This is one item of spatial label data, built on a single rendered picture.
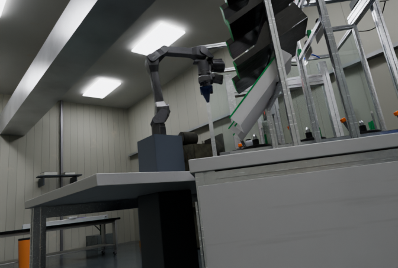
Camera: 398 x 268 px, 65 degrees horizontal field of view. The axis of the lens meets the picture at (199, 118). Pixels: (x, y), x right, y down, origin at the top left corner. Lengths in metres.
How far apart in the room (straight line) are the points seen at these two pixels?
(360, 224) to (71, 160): 9.66
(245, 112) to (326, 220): 0.43
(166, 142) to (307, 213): 0.74
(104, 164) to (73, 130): 1.42
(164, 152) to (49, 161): 8.75
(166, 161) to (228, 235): 0.64
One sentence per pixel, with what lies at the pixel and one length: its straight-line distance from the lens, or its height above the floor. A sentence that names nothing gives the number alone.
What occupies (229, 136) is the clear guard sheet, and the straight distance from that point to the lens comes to 2.83.
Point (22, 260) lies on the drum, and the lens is 6.39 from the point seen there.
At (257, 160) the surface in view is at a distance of 0.70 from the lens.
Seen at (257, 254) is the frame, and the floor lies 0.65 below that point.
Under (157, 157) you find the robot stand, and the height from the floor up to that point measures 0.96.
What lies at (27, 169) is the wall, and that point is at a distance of 9.79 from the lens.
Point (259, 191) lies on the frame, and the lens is 0.70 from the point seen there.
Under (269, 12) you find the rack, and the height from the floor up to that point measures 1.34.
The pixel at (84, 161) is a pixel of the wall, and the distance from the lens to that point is 10.25.
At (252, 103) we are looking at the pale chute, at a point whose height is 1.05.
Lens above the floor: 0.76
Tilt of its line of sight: 16 degrees up
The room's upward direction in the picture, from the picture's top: 7 degrees counter-clockwise
